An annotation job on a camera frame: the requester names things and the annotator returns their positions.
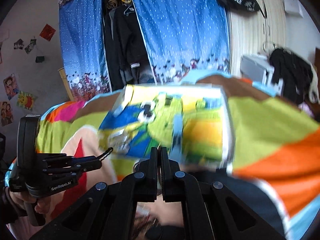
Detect person's left hand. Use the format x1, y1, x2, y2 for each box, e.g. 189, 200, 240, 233
4, 187, 52, 215

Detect silver cartoon tray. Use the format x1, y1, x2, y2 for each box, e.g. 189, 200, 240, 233
98, 84, 235, 168

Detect dark hanging clothes in wardrobe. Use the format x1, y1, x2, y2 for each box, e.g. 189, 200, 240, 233
102, 0, 154, 90

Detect colourful cartoon bedspread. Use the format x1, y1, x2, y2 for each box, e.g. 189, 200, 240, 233
4, 69, 320, 240

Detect blue dotted fabric wardrobe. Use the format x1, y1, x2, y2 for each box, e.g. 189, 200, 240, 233
59, 0, 229, 100

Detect white bedside cabinet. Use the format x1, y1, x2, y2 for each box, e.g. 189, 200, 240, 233
240, 55, 274, 86

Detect pile of black clothes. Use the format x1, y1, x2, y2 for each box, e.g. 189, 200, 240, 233
269, 48, 319, 105

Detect beige wooden wardrobe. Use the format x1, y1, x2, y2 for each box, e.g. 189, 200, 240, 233
228, 0, 286, 77

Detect white paper bag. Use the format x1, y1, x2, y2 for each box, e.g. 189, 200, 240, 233
284, 0, 303, 17

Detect yellow sun wall sticker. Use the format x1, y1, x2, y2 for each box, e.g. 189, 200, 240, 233
16, 91, 36, 111

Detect cartoon character wall poster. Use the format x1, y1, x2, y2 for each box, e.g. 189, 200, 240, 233
3, 73, 20, 100

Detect red diamond wall decoration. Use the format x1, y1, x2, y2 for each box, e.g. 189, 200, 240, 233
40, 24, 56, 42

